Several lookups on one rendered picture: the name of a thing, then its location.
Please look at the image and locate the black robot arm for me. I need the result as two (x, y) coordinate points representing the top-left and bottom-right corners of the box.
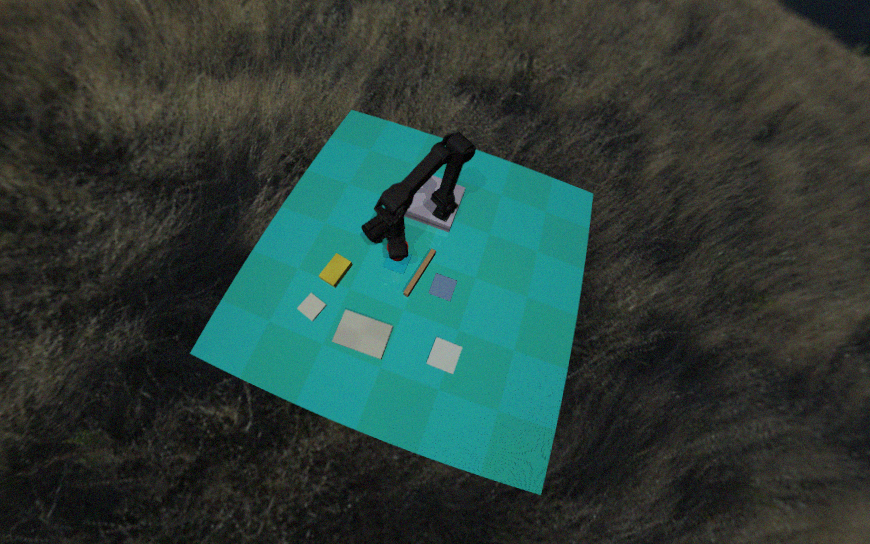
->
(361, 132), (476, 243)

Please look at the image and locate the tan wooden bar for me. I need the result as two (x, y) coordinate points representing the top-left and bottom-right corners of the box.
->
(403, 249), (436, 297)

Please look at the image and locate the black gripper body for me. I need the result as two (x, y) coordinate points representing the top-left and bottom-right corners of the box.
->
(388, 222), (408, 259)

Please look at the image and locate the yellow rectangular block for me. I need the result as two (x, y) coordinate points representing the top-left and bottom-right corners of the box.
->
(319, 253), (353, 288)

